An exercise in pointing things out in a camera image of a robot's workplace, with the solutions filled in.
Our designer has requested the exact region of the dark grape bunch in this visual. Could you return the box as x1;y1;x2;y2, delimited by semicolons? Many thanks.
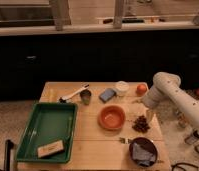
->
132;115;150;133

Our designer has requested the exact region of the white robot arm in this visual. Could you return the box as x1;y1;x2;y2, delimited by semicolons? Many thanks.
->
141;72;199;132

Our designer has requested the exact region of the orange fruit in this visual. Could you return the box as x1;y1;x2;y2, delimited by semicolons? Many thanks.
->
136;84;147;95

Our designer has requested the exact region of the white round container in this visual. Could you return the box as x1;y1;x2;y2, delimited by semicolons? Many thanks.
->
115;81;129;97

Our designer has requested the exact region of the orange bowl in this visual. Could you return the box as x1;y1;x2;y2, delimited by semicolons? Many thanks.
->
98;105;126;130

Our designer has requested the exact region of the dark bowl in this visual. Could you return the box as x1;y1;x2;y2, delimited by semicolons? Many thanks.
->
129;137;158;168

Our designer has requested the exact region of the grey cloth in bowl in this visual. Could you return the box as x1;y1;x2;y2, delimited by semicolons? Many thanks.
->
132;143;156;167

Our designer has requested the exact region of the blue sponge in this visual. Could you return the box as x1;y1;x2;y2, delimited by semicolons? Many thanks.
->
99;88;116;103

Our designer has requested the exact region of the small metal cup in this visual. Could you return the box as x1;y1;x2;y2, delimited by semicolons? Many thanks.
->
80;90;92;105

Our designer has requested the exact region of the wooden block brush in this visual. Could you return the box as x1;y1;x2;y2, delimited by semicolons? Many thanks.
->
37;140;64;158

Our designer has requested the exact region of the green plastic tray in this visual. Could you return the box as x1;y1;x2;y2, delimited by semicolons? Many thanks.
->
15;103;77;163

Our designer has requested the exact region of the black stand left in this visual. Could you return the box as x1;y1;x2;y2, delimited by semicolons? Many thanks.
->
4;139;14;171

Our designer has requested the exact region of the black cable right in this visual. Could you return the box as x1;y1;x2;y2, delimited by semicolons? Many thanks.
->
171;161;199;171

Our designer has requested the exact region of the white handled brush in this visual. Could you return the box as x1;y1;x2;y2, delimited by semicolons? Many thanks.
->
59;84;89;103

